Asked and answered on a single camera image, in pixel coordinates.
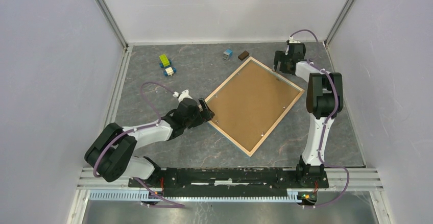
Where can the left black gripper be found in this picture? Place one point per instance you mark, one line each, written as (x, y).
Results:
(203, 116)

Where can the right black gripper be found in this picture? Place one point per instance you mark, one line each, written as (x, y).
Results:
(279, 56)

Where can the brown cardboard backing board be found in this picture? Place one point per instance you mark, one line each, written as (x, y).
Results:
(253, 104)

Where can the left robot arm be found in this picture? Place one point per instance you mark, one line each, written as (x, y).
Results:
(112, 154)

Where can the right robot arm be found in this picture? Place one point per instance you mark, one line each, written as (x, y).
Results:
(323, 102)

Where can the small brown block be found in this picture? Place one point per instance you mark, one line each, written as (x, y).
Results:
(244, 55)

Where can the white blue toy car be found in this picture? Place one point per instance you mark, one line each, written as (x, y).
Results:
(169, 71)

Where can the blue white cube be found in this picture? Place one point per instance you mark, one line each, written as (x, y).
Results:
(227, 54)

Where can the green blue toy car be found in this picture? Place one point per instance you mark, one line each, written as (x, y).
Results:
(165, 62)

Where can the aluminium base profile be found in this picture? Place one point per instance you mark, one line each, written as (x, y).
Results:
(361, 179)

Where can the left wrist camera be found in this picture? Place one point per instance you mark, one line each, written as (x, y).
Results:
(182, 95)

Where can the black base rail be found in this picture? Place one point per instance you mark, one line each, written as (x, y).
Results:
(232, 181)

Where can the left floor aluminium rail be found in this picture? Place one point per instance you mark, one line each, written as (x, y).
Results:
(114, 66)

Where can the right corner aluminium post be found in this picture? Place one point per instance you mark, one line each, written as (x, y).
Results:
(339, 21)

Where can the corner aluminium post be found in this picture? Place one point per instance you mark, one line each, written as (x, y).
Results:
(112, 23)
(339, 21)

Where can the slotted cable duct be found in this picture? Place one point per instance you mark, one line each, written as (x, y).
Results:
(144, 196)

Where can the left corner aluminium post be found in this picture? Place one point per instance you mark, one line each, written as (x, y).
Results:
(112, 23)

